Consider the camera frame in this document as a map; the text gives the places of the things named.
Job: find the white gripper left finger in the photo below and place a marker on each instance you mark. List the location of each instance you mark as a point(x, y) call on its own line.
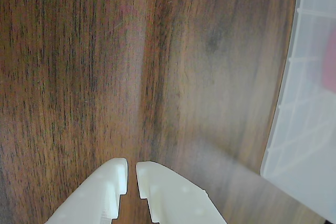
point(97, 195)

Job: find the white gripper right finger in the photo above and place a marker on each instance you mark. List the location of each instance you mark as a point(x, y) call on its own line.
point(173, 195)

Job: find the red tape roll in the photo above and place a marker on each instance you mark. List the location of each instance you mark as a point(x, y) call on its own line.
point(331, 64)

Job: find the clear plastic box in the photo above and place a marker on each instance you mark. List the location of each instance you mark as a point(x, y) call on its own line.
point(302, 129)

